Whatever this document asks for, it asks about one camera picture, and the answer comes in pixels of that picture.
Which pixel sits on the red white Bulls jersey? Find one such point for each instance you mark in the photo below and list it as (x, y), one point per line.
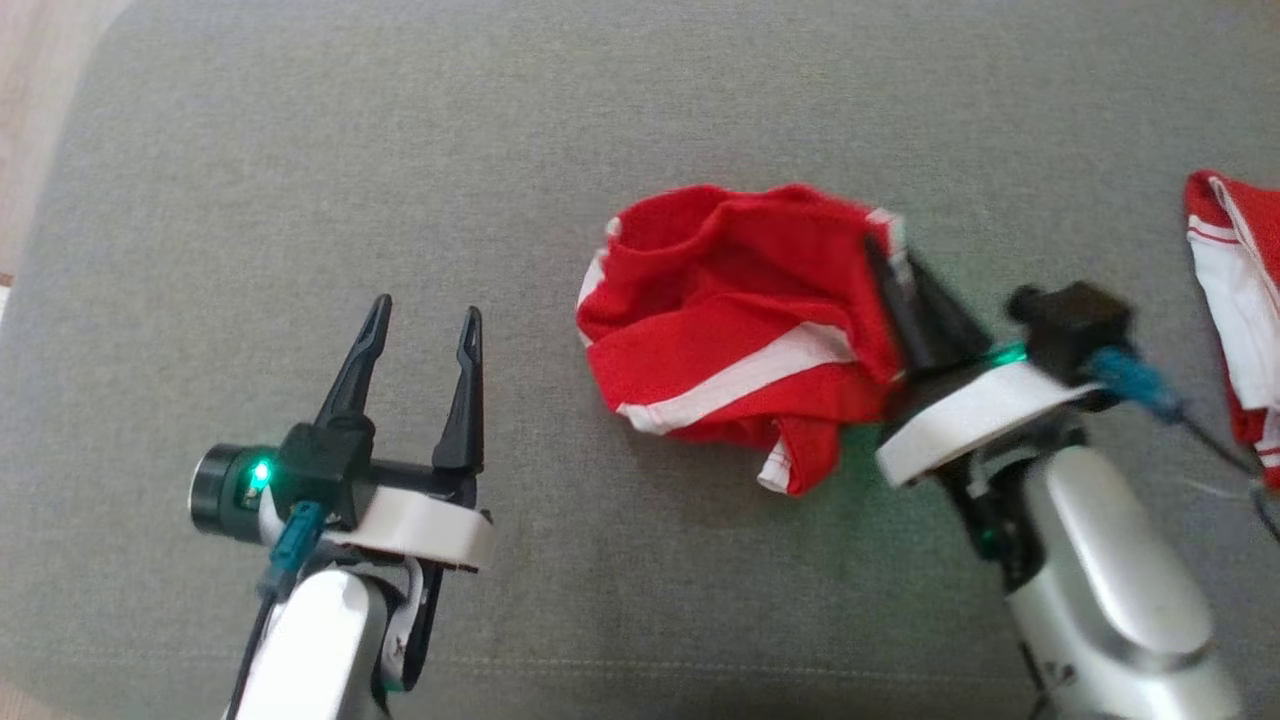
(1240, 290)

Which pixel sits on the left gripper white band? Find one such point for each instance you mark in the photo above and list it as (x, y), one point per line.
(420, 525)

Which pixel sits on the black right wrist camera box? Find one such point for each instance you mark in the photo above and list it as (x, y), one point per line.
(1075, 325)

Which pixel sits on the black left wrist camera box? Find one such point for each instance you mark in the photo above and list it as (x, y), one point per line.
(325, 470)

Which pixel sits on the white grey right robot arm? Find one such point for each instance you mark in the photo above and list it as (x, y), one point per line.
(1110, 580)

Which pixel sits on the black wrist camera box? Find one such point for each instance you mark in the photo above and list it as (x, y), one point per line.
(325, 470)
(1075, 325)

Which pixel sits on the red shorts with white stripes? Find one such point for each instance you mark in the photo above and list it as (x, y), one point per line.
(720, 300)

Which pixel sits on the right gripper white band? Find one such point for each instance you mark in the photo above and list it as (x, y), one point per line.
(975, 420)

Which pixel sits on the grey fabric sofa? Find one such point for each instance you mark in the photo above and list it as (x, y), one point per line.
(600, 100)

